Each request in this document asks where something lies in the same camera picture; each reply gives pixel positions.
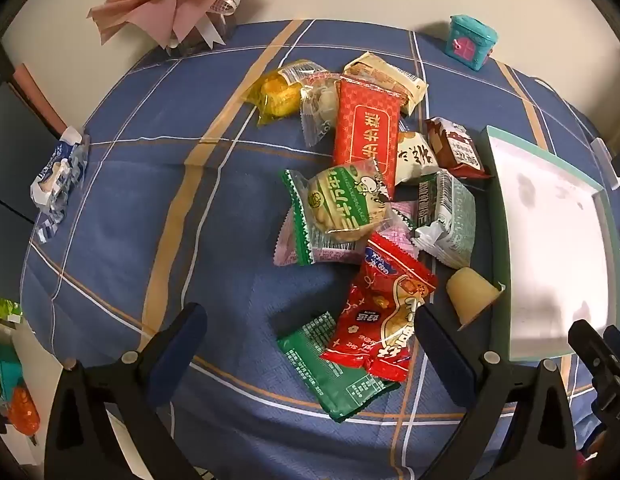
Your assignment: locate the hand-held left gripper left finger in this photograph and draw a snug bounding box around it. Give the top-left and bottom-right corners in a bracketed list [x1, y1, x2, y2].
[44, 302, 208, 480]

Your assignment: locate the yellow clear cake packet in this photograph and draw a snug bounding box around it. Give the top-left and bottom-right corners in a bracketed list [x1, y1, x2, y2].
[245, 59, 328, 127]

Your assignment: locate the blue white tissue packet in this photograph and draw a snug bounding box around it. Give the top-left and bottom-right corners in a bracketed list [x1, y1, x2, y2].
[30, 127, 91, 243]

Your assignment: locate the green white snack packet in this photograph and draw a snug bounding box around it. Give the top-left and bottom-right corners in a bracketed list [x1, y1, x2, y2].
[411, 170, 477, 269]

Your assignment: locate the beige orange snack packet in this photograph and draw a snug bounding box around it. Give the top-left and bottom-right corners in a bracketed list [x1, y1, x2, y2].
[343, 52, 429, 116]

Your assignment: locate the long red gold-patterned packet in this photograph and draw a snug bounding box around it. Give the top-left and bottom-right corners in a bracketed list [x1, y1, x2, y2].
[332, 76, 411, 188]

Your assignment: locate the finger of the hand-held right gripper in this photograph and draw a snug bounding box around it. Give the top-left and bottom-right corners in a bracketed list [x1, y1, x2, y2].
[604, 325, 620, 363]
[568, 319, 613, 397]

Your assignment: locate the colourful plastic toy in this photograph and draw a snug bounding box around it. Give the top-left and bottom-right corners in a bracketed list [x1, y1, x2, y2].
[0, 345, 41, 436]

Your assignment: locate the pink flower bouquet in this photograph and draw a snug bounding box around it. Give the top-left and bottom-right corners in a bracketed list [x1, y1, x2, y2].
[87, 0, 287, 52]

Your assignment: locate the dark cabinet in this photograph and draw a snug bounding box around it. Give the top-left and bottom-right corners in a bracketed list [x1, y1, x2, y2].
[0, 45, 61, 306]

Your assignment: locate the reddish brown board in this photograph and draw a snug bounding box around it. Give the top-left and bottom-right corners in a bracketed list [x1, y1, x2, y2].
[12, 62, 71, 136]

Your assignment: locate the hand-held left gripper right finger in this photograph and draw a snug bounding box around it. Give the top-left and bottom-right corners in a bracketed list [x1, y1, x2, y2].
[414, 304, 578, 480]

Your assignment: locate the green printed bag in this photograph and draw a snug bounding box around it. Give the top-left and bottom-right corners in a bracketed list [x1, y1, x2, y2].
[0, 296, 23, 326]

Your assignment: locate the cream calligraphy snack packet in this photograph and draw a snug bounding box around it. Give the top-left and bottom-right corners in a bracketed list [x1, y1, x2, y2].
[392, 131, 439, 186]

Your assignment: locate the green clear biscuit packet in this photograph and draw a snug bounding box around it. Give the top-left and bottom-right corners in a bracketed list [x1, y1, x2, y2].
[281, 157, 395, 267]

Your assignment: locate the pale yellow jelly cup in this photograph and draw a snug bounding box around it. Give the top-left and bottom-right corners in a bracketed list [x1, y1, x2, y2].
[446, 266, 506, 332]

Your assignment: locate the white power strip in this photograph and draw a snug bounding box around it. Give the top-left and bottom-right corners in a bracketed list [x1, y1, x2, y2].
[591, 137, 620, 191]

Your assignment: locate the teal toy house box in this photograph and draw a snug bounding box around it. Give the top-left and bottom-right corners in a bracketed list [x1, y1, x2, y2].
[446, 15, 499, 68]

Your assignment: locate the clear white pastry packet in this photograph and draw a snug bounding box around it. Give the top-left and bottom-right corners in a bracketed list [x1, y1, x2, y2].
[299, 72, 343, 148]

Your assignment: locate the white box with teal rim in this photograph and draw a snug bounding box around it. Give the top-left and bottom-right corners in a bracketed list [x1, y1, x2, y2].
[480, 125, 620, 366]

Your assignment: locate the red cartoon snack packet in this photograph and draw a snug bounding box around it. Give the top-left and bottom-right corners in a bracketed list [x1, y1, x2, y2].
[321, 232, 439, 383]

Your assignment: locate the green foil snack packet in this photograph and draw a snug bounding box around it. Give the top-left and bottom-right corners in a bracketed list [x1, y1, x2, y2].
[276, 312, 401, 422]

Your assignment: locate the brown white snack packet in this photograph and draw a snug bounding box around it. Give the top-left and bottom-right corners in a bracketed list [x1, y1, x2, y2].
[424, 116, 492, 180]

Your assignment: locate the pink snack packet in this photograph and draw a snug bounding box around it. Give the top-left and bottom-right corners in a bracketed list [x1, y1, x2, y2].
[273, 201, 421, 266]

